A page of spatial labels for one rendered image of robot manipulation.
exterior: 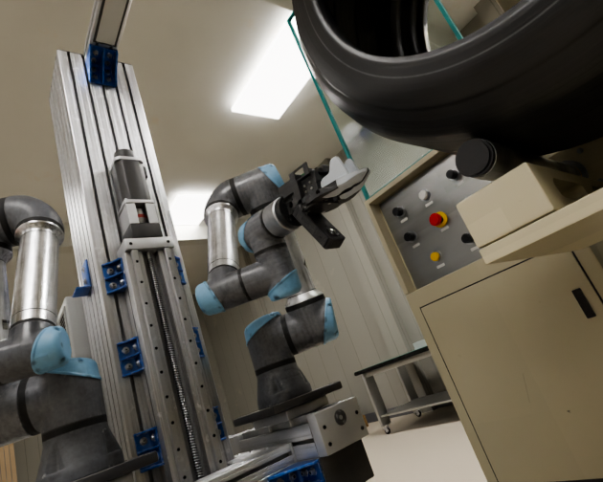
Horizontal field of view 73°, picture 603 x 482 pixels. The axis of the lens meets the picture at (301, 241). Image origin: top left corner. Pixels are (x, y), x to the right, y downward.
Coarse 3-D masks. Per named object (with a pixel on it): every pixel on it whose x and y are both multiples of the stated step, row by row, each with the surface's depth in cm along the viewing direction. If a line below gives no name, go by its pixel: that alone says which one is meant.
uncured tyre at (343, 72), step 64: (320, 0) 59; (384, 0) 80; (576, 0) 35; (320, 64) 59; (384, 64) 50; (448, 64) 44; (512, 64) 40; (576, 64) 38; (384, 128) 55; (448, 128) 48; (512, 128) 45; (576, 128) 48
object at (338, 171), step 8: (336, 160) 71; (336, 168) 71; (344, 168) 70; (328, 176) 72; (336, 176) 71; (344, 176) 69; (352, 176) 68; (360, 176) 68; (344, 184) 69; (352, 184) 70; (336, 192) 72
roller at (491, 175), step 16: (464, 144) 47; (480, 144) 46; (496, 144) 47; (464, 160) 47; (480, 160) 46; (496, 160) 46; (512, 160) 48; (528, 160) 52; (544, 160) 57; (480, 176) 47; (496, 176) 48
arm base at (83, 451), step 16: (96, 416) 81; (48, 432) 77; (64, 432) 77; (80, 432) 78; (96, 432) 79; (48, 448) 76; (64, 448) 76; (80, 448) 76; (96, 448) 77; (112, 448) 81; (48, 464) 75; (64, 464) 74; (80, 464) 74; (96, 464) 75; (112, 464) 78; (48, 480) 73; (64, 480) 73
